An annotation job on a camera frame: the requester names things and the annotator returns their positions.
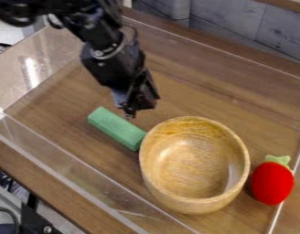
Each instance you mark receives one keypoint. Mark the black table clamp base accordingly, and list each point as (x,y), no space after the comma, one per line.
(27,223)

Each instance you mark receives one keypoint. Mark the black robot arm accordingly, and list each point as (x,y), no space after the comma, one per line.
(92,20)

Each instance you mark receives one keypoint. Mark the red toy strawberry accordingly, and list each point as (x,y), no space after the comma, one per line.
(271,181)

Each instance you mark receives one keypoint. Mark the clear acrylic tray enclosure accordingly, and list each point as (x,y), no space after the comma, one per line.
(86,174)

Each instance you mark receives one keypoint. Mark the green rectangular stick block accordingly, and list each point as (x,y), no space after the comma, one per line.
(118,128)

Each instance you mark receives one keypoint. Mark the brown wooden bowl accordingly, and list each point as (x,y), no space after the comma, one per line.
(195,164)

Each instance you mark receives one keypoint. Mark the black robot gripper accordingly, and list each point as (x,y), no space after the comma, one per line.
(119,70)

